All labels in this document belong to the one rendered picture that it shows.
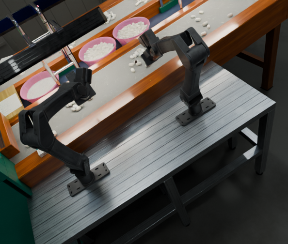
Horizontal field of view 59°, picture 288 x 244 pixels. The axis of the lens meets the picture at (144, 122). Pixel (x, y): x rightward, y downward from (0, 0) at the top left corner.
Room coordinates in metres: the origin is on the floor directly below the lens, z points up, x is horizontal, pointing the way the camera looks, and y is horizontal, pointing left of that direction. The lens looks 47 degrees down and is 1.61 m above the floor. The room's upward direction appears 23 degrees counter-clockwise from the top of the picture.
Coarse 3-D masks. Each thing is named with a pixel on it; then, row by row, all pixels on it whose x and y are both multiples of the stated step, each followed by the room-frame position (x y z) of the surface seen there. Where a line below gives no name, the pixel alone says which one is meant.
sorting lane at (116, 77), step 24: (216, 0) 1.58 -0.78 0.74; (240, 0) 1.45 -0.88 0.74; (192, 24) 1.42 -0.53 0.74; (216, 24) 1.32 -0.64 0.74; (144, 48) 1.39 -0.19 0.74; (96, 72) 1.35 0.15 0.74; (120, 72) 1.26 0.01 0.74; (144, 72) 1.16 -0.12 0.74; (96, 96) 1.13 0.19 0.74; (72, 120) 1.03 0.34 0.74
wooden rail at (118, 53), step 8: (200, 0) 1.62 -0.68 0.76; (184, 8) 1.61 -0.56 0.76; (192, 8) 1.58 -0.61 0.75; (176, 16) 1.55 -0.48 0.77; (160, 24) 1.54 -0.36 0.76; (168, 24) 1.52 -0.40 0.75; (136, 40) 1.47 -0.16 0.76; (120, 48) 1.46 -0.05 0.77; (128, 48) 1.43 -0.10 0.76; (112, 56) 1.41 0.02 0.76; (120, 56) 1.41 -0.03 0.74; (96, 64) 1.40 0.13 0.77; (104, 64) 1.38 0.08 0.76; (56, 88) 1.33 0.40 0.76; (48, 96) 1.28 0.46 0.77; (32, 104) 1.28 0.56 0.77; (16, 120) 1.20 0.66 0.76
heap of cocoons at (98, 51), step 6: (90, 48) 1.65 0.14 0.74; (96, 48) 1.63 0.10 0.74; (102, 48) 1.59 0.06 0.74; (108, 48) 1.56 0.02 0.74; (84, 54) 1.62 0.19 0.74; (90, 54) 1.59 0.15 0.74; (96, 54) 1.56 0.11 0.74; (102, 54) 1.54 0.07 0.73; (84, 60) 1.55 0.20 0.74; (90, 60) 1.51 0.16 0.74
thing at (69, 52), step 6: (54, 24) 1.30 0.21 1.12; (54, 30) 1.39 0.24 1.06; (60, 30) 1.23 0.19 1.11; (24, 36) 1.31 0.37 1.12; (30, 42) 1.22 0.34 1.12; (30, 48) 1.19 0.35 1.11; (66, 48) 1.39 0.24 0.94; (72, 54) 1.40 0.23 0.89; (72, 60) 1.39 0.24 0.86; (48, 66) 1.36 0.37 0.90; (66, 66) 1.38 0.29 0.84; (78, 66) 1.39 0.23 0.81; (48, 72) 1.35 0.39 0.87; (54, 72) 1.36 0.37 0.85; (60, 72) 1.36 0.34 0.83; (54, 78) 1.35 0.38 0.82; (60, 84) 1.35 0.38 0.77
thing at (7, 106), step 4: (12, 96) 1.42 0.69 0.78; (16, 96) 1.40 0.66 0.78; (4, 100) 1.42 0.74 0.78; (8, 100) 1.40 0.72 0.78; (12, 100) 1.38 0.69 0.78; (16, 100) 1.36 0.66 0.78; (0, 104) 1.39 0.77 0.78; (4, 104) 1.38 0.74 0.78; (8, 104) 1.36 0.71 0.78; (12, 104) 1.34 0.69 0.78; (16, 104) 1.32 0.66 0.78; (20, 104) 1.31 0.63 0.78; (0, 108) 1.35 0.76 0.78; (4, 108) 1.33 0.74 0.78; (8, 108) 1.31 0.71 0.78; (12, 108) 1.30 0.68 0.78; (16, 108) 1.28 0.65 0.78; (4, 112) 1.29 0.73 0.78; (8, 112) 1.28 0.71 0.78
